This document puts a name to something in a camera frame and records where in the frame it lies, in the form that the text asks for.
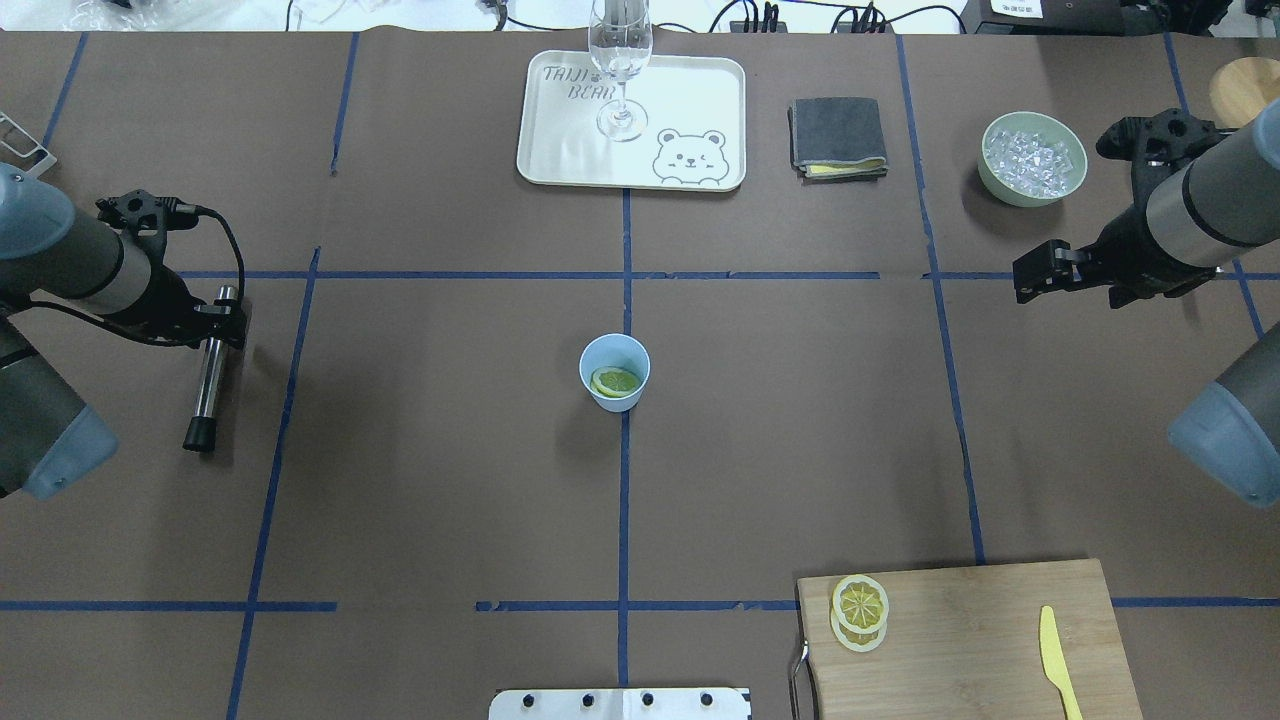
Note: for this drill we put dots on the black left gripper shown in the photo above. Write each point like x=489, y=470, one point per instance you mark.
x=172, y=297

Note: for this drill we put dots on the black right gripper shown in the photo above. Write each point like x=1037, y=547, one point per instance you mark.
x=1122, y=250

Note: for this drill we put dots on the steel muddler black tip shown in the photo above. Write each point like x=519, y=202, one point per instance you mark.
x=202, y=430

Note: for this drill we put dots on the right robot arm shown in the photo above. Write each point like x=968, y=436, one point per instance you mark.
x=1229, y=430

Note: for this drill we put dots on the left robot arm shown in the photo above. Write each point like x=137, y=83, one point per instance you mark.
x=105, y=267

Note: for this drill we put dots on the white cup drying rack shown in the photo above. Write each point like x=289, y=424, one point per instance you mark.
x=21, y=150

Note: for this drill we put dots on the wooden cup tree stand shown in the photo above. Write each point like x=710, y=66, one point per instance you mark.
x=1241, y=89

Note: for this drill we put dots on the lemon slice stack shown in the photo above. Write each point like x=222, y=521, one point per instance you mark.
x=859, y=612

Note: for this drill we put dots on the light blue paper cup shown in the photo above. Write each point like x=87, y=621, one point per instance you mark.
x=615, y=349

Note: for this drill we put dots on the green bowl with ice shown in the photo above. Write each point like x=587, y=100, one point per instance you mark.
x=1029, y=160

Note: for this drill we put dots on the grey folded cloth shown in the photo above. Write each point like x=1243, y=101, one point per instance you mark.
x=834, y=138

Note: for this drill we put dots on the cream bear tray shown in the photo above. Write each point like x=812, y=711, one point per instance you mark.
x=684, y=126

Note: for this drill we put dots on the bamboo cutting board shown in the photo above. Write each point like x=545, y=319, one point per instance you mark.
x=963, y=643

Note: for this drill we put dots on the yellow plastic knife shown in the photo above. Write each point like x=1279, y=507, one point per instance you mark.
x=1054, y=663

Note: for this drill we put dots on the clear wine glass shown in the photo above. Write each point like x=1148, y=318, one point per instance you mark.
x=620, y=43

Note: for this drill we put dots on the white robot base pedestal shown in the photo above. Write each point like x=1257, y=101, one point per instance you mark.
x=623, y=703

